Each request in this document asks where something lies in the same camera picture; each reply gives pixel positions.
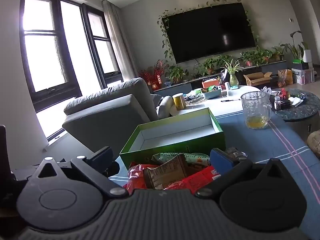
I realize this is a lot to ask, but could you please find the teal plastic tray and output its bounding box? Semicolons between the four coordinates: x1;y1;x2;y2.
201;88;222;100

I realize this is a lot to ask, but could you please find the glass mug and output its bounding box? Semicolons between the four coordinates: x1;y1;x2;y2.
240;91;272;130

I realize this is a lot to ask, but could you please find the grey television cabinet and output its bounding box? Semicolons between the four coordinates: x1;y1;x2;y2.
150;60;288;98

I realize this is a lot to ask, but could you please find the potted green plant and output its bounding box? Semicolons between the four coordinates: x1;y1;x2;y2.
271;45;285;61
239;49;273;67
216;55;234;68
194;58;219;76
166;65;189;83

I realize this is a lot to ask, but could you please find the spider plant in glass vase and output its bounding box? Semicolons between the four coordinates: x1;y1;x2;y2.
221;59;243;88

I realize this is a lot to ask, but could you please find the blue striped tablecloth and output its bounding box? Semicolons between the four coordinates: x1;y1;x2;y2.
109;111;320;240

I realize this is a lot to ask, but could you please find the yellow tin can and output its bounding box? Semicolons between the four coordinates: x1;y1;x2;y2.
172;93;187;110

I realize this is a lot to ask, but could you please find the beige curtain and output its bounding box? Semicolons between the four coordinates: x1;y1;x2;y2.
102;0;139;81

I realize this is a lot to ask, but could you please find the wall-mounted television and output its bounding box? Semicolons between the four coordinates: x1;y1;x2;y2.
162;2;259;64

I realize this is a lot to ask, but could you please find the white oval coffee table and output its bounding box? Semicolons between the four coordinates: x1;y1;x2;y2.
170;84;272;118

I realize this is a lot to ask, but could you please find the orange box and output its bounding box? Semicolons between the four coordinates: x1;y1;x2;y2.
201;79;221;89

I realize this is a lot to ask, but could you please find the white cushion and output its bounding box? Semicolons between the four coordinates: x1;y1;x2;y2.
155;95;176;120

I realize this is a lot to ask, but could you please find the green white snack packet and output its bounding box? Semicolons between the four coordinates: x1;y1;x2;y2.
152;152;211;167

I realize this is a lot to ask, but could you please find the dark framed window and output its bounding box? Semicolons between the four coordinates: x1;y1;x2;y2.
19;0;124;113

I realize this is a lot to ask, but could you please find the glass dish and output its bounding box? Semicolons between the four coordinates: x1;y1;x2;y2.
184;94;207;106

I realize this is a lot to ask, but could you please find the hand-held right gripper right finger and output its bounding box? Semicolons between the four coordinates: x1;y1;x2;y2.
195;147;292;198

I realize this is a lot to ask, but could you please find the clear storage box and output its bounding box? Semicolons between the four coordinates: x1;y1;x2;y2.
291;68;315;85

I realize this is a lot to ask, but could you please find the green cardboard box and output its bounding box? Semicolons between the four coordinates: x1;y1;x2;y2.
119;107;226;168

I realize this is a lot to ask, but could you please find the brown snack packet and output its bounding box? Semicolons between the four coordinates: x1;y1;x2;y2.
143;154;193;190

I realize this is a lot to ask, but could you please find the trailing vine plant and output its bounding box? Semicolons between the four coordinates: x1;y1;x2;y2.
157;0;260;61

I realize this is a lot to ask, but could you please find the peace lily plant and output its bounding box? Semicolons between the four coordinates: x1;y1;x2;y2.
280;31;313;63

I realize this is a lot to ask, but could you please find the red snack packet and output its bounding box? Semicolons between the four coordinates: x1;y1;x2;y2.
164;165;222;196
122;164;150;196

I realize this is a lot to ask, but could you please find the grey sofa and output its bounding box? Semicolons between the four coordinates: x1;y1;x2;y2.
62;77;159;153

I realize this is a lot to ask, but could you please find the orange shopping bag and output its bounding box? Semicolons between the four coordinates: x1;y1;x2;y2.
277;69;293;85

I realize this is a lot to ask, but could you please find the open cardboard box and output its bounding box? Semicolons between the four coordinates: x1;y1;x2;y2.
243;72;273;87

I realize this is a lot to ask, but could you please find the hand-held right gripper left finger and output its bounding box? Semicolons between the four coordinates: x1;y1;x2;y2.
32;147;128;198

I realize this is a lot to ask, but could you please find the dark round marble table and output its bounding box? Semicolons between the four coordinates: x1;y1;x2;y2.
269;88;318;123

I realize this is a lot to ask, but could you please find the red flower decoration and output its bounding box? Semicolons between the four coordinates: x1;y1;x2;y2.
138;59;171;91

